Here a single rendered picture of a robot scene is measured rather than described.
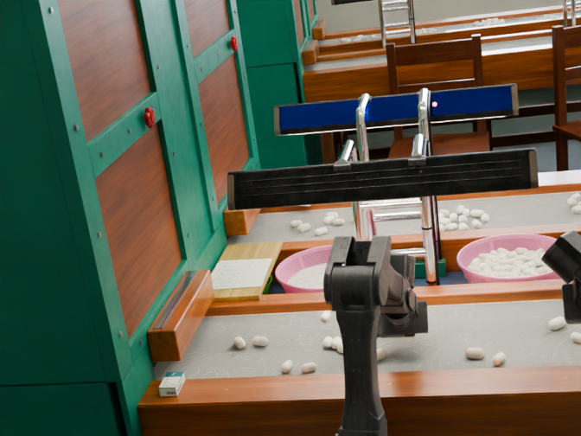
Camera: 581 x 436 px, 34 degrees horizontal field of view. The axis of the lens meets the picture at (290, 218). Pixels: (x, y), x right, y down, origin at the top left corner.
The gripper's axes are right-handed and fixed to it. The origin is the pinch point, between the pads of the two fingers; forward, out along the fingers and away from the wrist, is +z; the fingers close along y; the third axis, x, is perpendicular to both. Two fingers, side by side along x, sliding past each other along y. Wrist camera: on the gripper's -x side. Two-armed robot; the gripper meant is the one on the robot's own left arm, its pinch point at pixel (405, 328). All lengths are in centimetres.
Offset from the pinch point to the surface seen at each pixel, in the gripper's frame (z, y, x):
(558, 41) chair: 182, -58, -167
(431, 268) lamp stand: 11.7, -5.5, -16.0
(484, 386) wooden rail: -20.0, -15.2, 16.0
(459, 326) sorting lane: 3.4, -11.0, -0.5
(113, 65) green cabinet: -41, 51, -45
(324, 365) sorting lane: -7.5, 16.0, 8.7
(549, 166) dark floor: 302, -59, -157
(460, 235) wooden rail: 36.0, -11.9, -31.4
